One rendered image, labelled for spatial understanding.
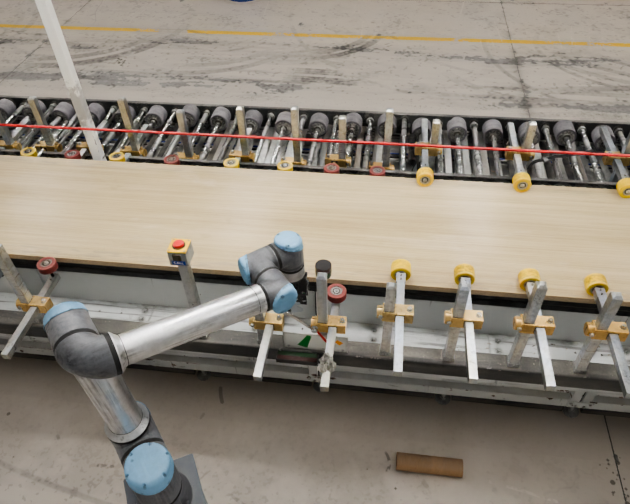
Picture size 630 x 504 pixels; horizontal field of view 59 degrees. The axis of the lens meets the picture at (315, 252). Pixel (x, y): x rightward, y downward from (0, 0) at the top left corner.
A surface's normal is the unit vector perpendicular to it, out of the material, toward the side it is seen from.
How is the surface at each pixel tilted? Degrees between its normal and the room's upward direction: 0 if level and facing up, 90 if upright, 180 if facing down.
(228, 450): 0
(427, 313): 90
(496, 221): 0
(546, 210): 0
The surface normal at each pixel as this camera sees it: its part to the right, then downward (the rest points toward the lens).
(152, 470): 0.02, -0.66
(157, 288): -0.13, 0.70
